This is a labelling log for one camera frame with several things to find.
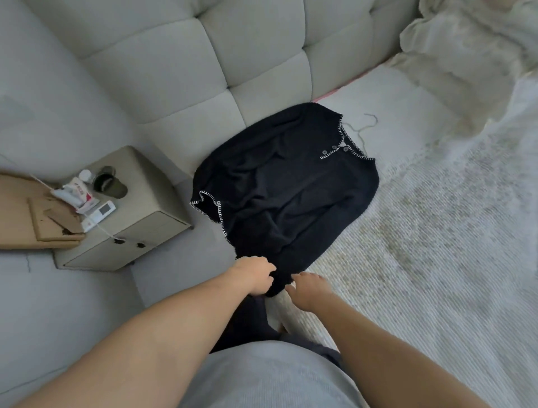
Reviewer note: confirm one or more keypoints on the person's right hand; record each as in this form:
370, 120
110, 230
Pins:
311, 290

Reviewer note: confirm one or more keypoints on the person's left hand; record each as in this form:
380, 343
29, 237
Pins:
252, 275

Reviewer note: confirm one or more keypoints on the black cardigan white trim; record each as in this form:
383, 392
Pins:
286, 197

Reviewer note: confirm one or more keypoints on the person's right forearm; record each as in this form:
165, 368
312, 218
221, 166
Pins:
399, 361

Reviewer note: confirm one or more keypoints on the person's left forearm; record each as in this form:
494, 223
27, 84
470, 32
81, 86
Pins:
134, 357

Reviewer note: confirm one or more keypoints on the person's black shorts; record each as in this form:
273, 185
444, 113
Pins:
248, 323

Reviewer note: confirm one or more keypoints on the person's white t-shirt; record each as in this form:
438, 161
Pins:
269, 378

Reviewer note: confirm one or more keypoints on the beige nightstand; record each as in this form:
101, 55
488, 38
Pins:
134, 210

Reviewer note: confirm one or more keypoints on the bed with white bedspread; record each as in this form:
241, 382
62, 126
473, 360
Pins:
420, 210

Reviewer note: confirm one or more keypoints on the black cup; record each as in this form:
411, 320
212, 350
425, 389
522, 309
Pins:
109, 183

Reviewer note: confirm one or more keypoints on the tissue packet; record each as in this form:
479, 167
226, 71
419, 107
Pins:
84, 199

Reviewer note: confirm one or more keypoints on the grey tufted headboard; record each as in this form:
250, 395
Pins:
189, 63

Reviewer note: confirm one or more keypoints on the brown wooden board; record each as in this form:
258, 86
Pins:
29, 214

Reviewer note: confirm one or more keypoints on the stack of white bedding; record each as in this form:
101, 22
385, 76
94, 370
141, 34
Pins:
470, 54

